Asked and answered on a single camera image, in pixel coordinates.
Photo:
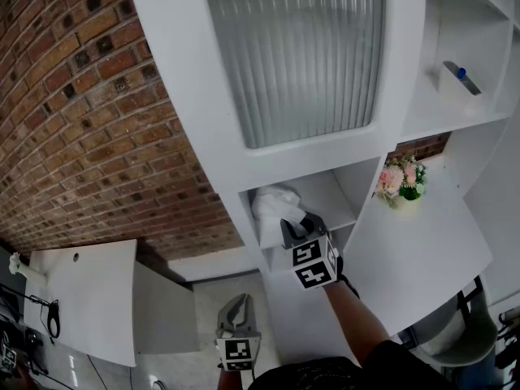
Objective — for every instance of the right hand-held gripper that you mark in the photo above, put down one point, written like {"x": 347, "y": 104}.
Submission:
{"x": 310, "y": 258}

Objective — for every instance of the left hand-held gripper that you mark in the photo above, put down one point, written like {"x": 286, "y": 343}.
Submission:
{"x": 237, "y": 349}

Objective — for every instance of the white cloth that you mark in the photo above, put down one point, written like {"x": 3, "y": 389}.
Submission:
{"x": 272, "y": 205}

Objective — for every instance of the person's left forearm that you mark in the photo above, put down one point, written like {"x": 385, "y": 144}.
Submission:
{"x": 231, "y": 380}

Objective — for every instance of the person's right forearm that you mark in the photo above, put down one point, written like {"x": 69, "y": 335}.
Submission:
{"x": 353, "y": 319}

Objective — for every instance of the pink flower bouquet in vase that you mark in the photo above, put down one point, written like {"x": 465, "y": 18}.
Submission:
{"x": 390, "y": 179}

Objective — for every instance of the person's black printed shirt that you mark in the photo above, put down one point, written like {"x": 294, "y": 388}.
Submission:
{"x": 345, "y": 374}

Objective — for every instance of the white side table with drawers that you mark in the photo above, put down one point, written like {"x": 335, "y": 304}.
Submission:
{"x": 93, "y": 291}

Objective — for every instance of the grey chair with black legs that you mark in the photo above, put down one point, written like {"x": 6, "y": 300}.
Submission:
{"x": 471, "y": 331}

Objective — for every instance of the white open storage box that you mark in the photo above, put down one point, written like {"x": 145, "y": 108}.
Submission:
{"x": 447, "y": 81}

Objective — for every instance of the small blue bottle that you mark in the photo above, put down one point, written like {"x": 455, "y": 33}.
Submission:
{"x": 462, "y": 72}

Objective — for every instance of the white lamp mount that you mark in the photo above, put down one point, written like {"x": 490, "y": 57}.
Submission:
{"x": 24, "y": 270}

